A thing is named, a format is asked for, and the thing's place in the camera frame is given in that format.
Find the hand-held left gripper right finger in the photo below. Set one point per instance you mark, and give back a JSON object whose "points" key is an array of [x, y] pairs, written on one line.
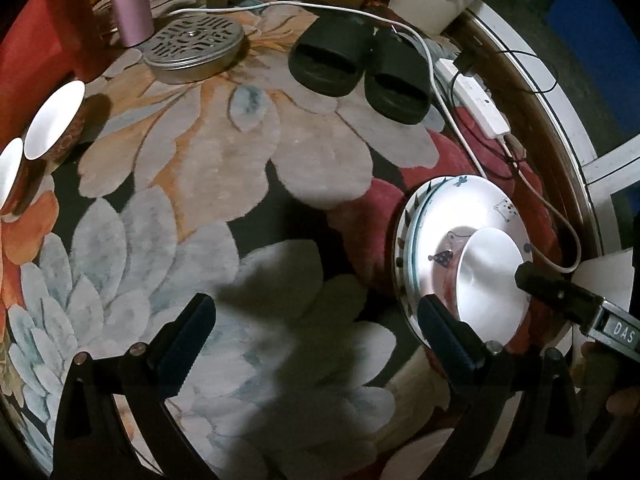
{"points": [[450, 345]]}

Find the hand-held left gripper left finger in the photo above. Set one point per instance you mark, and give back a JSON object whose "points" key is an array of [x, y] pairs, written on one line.
{"points": [[187, 345]]}

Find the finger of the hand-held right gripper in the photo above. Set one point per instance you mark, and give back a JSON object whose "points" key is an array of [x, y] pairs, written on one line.
{"points": [[550, 287]]}

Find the white bowl brown outside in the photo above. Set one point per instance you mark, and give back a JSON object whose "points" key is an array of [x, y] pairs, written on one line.
{"points": [[52, 120], [11, 175], [492, 280]]}

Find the white bear print plate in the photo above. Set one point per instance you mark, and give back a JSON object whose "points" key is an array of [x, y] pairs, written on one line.
{"points": [[470, 205], [402, 255]]}

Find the person's right hand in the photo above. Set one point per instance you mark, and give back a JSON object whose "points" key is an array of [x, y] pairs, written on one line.
{"points": [[625, 405]]}

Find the white paper sheet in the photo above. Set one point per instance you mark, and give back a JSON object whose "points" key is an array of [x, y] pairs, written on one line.
{"points": [[607, 275]]}

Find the white power strip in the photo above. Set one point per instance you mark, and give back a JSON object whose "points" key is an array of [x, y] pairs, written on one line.
{"points": [[475, 97]]}

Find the floral rug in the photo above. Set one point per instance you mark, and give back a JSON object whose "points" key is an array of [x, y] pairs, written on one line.
{"points": [[310, 160]]}

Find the black charger plug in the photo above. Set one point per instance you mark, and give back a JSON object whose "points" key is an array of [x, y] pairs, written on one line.
{"points": [[467, 64]]}

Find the black slipper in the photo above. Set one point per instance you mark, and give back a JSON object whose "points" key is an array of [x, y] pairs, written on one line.
{"points": [[400, 75], [330, 50]]}

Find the round perforated metal tin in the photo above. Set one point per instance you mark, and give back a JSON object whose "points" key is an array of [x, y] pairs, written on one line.
{"points": [[192, 47]]}

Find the pink bottle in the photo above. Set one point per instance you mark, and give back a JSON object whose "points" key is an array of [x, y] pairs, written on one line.
{"points": [[129, 0]]}

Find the white door frame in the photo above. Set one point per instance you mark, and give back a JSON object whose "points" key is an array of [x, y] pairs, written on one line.
{"points": [[565, 110]]}

